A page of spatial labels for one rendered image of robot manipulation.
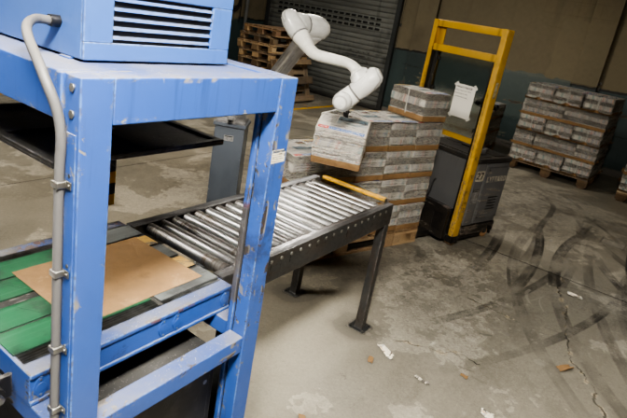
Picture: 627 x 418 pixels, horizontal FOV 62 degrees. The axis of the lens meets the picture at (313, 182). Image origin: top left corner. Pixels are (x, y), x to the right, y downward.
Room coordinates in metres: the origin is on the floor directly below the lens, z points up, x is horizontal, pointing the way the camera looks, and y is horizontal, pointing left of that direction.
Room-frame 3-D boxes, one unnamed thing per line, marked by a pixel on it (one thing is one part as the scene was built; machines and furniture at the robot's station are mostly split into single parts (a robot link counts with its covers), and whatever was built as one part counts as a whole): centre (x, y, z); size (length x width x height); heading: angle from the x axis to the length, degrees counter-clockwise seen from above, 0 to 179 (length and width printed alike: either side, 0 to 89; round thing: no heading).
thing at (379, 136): (3.90, -0.27, 0.95); 0.38 x 0.29 x 0.23; 41
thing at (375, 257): (2.76, -0.43, 0.34); 0.06 x 0.06 x 0.68; 57
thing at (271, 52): (10.48, 1.19, 0.65); 1.33 x 0.94 x 1.30; 151
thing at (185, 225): (1.97, 0.38, 0.77); 0.47 x 0.05 x 0.05; 57
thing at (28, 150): (1.50, 0.68, 1.30); 0.55 x 0.55 x 0.03; 57
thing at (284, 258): (2.22, -0.08, 0.74); 1.34 x 0.05 x 0.12; 147
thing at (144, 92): (1.50, 0.68, 1.50); 0.94 x 0.68 x 0.10; 57
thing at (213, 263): (1.86, 0.45, 0.77); 0.47 x 0.05 x 0.05; 57
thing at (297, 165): (3.82, -0.17, 0.42); 1.17 x 0.39 x 0.83; 130
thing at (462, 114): (4.58, -1.07, 1.28); 0.57 x 0.01 x 0.65; 40
